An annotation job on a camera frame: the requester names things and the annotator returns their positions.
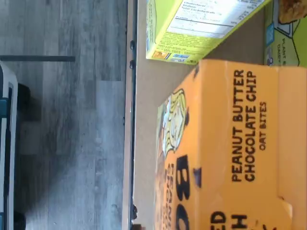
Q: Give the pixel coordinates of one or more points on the orange Bobo's oat bites box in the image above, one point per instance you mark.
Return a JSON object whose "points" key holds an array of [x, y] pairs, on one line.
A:
{"points": [[216, 143], [293, 131]]}

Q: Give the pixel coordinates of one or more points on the black metal shelf rack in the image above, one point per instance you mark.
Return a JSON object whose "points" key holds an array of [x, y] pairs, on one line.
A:
{"points": [[132, 100]]}

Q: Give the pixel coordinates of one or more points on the green Bobo's apple pie box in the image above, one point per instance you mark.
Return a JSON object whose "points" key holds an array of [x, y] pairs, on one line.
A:
{"points": [[287, 48], [189, 45]]}

